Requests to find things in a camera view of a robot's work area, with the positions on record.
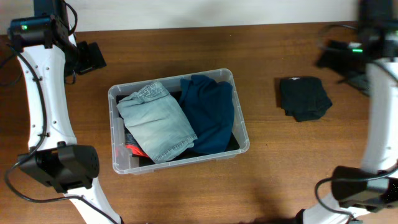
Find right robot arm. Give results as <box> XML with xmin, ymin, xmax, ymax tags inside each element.
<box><xmin>294</xmin><ymin>0</ymin><xmax>397</xmax><ymax>224</ymax></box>

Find black shorts with red trim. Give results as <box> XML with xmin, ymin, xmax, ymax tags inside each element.
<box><xmin>124</xmin><ymin>129</ymin><xmax>149</xmax><ymax>158</ymax></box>

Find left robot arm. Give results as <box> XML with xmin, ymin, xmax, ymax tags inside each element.
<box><xmin>7</xmin><ymin>0</ymin><xmax>122</xmax><ymax>223</ymax></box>

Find light blue jeans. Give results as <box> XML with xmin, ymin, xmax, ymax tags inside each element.
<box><xmin>117</xmin><ymin>82</ymin><xmax>198</xmax><ymax>164</ymax></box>

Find small black shirt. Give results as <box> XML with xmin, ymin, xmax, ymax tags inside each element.
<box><xmin>279</xmin><ymin>77</ymin><xmax>333</xmax><ymax>122</ymax></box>

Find blue cloth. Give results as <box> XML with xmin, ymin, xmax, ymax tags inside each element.
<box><xmin>178</xmin><ymin>75</ymin><xmax>234</xmax><ymax>155</ymax></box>

